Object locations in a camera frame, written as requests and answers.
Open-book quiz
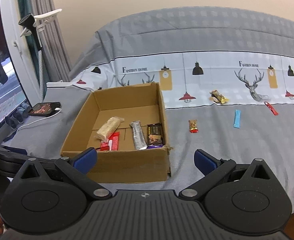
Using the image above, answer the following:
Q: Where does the black brown chocolate packet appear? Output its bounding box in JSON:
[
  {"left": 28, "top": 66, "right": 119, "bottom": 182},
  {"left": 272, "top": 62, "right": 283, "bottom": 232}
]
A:
[{"left": 147, "top": 123, "right": 164, "bottom": 148}]

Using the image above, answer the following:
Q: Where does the black white clip lamp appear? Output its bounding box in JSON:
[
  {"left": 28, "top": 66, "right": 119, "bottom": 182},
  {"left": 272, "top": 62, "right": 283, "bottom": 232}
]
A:
[{"left": 18, "top": 9, "right": 62, "bottom": 102}]

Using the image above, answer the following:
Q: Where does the blue stick sachet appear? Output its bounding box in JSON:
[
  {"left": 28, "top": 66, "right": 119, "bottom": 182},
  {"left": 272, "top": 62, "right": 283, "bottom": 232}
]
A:
[{"left": 233, "top": 109, "right": 241, "bottom": 128}]

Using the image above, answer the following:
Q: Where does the red snack packet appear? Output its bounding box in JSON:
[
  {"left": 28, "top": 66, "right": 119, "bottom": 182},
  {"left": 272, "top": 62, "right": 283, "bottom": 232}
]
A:
[{"left": 100, "top": 132, "right": 120, "bottom": 151}]

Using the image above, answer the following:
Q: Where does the smartphone with lit screen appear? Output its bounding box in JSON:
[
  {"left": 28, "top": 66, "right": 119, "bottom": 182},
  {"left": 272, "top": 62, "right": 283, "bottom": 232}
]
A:
[{"left": 28, "top": 102, "right": 61, "bottom": 117}]

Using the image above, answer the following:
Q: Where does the brown cardboard box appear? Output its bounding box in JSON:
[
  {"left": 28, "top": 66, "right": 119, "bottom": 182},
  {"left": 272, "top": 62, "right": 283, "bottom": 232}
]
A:
[{"left": 60, "top": 82, "right": 171, "bottom": 183}]

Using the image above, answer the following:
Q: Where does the printed grey sofa cover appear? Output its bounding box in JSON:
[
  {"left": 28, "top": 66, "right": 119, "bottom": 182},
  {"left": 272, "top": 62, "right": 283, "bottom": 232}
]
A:
[{"left": 9, "top": 7, "right": 294, "bottom": 210}]

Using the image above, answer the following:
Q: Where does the clear rice cracker snack pack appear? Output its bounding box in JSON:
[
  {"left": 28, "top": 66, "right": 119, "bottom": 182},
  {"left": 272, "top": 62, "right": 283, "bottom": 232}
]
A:
[{"left": 95, "top": 116, "right": 125, "bottom": 142}]

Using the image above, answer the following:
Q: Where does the thin red stick sachet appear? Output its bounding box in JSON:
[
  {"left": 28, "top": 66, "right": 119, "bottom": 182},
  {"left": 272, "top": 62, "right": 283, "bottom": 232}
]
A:
[{"left": 264, "top": 101, "right": 279, "bottom": 116}]

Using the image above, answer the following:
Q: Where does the white charging cable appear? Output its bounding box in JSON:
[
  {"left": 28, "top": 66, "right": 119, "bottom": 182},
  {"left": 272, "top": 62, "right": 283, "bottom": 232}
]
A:
[{"left": 16, "top": 107, "right": 62, "bottom": 132}]

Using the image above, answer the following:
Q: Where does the purple silver snack bar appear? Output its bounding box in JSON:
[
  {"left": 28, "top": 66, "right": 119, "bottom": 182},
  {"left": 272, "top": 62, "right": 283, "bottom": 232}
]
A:
[{"left": 130, "top": 121, "right": 148, "bottom": 150}]

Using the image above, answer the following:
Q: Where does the small red gold candy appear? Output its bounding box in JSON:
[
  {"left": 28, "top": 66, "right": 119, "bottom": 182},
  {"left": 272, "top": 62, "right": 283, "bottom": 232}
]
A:
[{"left": 189, "top": 120, "right": 199, "bottom": 133}]

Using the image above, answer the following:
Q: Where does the yellow chocolate bar wrapper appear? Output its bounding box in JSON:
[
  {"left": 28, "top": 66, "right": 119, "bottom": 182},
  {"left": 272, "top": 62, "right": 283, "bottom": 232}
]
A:
[{"left": 209, "top": 90, "right": 229, "bottom": 105}]

